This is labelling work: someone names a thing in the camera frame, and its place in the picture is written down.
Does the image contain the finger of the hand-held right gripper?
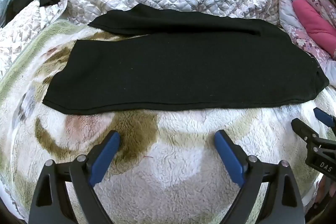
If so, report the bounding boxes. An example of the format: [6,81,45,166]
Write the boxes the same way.
[291,118,320,144]
[314,108,336,133]

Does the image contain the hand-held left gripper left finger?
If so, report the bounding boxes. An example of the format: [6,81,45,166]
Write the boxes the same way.
[28,130,121,224]

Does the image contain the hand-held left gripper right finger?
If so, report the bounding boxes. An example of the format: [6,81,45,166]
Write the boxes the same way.
[214,130,306,224]

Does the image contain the black pants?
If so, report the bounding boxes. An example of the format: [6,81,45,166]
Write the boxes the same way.
[42,3,330,115]

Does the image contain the person's right hand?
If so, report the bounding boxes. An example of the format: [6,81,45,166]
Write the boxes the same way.
[314,176,333,207]

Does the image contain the fleece floral blanket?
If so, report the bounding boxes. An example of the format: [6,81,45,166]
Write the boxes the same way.
[0,20,336,224]

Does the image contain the pink cloth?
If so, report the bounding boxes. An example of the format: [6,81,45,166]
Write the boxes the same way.
[292,0,336,59]

